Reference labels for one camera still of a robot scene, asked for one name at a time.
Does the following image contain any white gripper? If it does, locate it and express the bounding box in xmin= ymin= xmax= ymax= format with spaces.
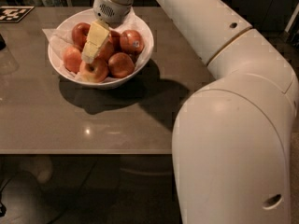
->
xmin=81 ymin=0 xmax=131 ymax=63

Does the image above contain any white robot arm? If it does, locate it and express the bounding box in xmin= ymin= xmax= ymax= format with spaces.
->
xmin=93 ymin=0 xmax=298 ymax=224

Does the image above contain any dark red back-left apple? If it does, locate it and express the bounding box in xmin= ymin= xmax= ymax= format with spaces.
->
xmin=72 ymin=22 xmax=90 ymax=50

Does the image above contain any red apple with sticker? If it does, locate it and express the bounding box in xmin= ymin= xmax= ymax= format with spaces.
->
xmin=120 ymin=30 xmax=144 ymax=54

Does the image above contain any white ceramic bowl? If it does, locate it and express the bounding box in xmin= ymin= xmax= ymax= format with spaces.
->
xmin=47 ymin=7 xmax=155 ymax=90

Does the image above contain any white paper bowl liner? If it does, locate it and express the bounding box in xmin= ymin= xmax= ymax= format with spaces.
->
xmin=41 ymin=7 xmax=150 ymax=84

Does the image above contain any yellow-red front apple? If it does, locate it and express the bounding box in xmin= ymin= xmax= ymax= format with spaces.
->
xmin=79 ymin=58 xmax=108 ymax=83

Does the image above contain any black white fiducial marker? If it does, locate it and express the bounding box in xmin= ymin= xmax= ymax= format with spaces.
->
xmin=0 ymin=6 xmax=34 ymax=23

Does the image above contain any black object at table edge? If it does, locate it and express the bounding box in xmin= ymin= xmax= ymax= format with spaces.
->
xmin=0 ymin=34 xmax=7 ymax=50

